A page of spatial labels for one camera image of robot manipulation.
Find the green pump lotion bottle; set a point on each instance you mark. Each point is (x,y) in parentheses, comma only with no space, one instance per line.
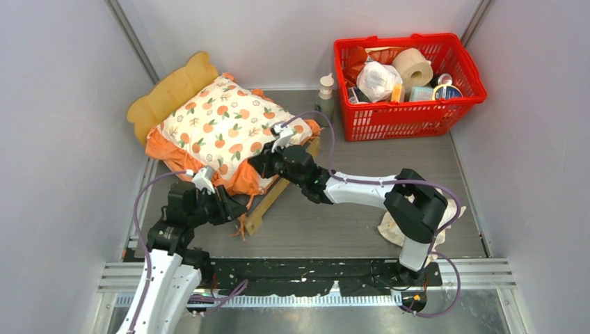
(325,103)

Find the white plastic wrapped packet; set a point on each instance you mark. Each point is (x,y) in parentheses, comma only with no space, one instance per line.
(377,81)

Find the slotted aluminium rail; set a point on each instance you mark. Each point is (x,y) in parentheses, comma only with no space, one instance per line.
(474,274)

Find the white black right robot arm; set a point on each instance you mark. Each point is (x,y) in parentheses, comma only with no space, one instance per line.
(407,186)

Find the cream frilled small pillow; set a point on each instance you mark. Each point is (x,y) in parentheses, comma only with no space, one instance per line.
(418,229)

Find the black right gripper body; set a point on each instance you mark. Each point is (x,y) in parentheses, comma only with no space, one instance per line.
(296,179)

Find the round blue lidded tin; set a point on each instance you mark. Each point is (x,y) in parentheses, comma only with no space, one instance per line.
(446,92)

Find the beige toilet paper roll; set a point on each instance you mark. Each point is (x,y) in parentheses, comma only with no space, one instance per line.
(413,67)

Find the orange red crumpled bag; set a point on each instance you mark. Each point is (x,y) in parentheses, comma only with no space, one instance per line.
(358,56)

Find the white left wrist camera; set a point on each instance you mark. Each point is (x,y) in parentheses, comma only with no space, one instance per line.
(202,179)

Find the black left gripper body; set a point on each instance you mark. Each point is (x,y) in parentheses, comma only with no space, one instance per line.
(205,210)

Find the small silver can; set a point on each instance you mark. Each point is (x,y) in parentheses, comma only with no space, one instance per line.
(444,79)

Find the wooden pet bed frame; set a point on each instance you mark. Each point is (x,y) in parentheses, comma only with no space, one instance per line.
(173,92)

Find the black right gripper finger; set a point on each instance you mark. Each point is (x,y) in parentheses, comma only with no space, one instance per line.
(266,155)
(267,170)

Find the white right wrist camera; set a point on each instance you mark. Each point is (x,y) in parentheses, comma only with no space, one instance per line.
(282,134)

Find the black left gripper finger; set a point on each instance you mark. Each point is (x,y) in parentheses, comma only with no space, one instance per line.
(226,203)
(230,213)

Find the orange fruit print cushion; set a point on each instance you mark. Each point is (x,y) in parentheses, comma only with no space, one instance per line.
(222,127)

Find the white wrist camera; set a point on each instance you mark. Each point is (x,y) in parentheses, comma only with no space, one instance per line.
(282,134)
(202,179)

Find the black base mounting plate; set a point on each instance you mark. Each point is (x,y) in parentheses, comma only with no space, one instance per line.
(307,277)

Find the light teal small box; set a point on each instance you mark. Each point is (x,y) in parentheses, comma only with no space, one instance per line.
(421,94)

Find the red plastic shopping basket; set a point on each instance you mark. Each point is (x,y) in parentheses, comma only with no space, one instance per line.
(364,120)

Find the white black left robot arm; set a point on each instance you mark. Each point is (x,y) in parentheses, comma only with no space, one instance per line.
(172,270)

